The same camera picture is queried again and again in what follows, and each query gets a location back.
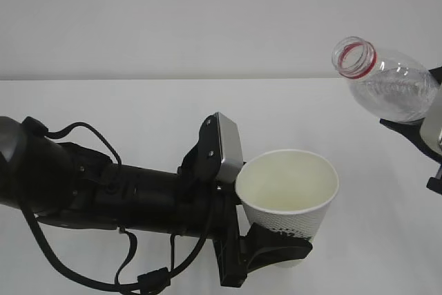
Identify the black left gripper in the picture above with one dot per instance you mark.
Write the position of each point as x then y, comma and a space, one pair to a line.
206, 209

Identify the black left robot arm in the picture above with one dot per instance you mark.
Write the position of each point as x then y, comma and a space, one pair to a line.
62, 184

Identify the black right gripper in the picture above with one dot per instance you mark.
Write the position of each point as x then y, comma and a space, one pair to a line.
411, 131

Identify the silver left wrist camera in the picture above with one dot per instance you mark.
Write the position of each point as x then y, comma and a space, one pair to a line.
219, 150

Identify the white paper coffee cup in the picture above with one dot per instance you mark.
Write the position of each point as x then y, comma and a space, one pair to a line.
287, 191

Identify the clear plastic water bottle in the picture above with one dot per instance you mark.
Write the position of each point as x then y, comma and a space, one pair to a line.
388, 84

